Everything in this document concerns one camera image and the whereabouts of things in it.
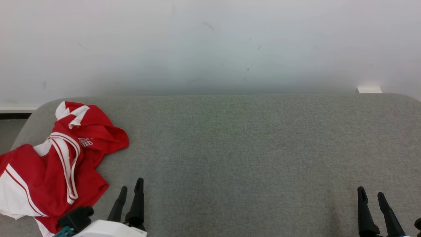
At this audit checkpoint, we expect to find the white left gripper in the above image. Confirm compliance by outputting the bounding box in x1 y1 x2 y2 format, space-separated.
74 178 148 237

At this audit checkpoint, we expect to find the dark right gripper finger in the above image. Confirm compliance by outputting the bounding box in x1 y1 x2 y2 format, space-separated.
377 192 406 237
357 187 381 237

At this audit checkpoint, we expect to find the red and white garment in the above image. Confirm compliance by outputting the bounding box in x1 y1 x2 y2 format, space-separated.
0 101 130 237

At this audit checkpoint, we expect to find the grey fabric sofa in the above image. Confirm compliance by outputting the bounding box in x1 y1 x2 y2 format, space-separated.
0 93 421 237

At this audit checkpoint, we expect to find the white and black baseboard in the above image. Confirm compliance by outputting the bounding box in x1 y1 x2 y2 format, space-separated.
0 106 39 120

